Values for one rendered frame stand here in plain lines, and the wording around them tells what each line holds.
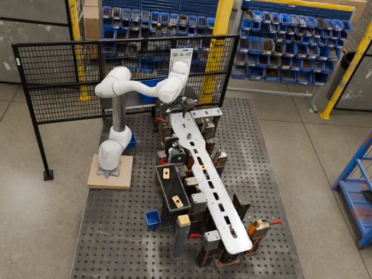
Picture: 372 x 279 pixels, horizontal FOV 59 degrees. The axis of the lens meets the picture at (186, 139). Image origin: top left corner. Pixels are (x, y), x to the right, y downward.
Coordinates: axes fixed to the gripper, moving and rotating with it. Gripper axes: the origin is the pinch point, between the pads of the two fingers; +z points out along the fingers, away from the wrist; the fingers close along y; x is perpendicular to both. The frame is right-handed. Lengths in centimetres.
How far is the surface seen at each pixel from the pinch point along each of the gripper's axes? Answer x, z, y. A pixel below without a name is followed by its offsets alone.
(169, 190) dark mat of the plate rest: -37.4, 30.1, -11.1
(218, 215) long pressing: -54, 46, 20
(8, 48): 243, 79, -128
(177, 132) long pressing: 31, 46, 18
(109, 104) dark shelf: 73, 43, -33
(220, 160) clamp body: -8, 45, 41
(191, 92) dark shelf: 80, 43, 46
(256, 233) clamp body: -74, 44, 39
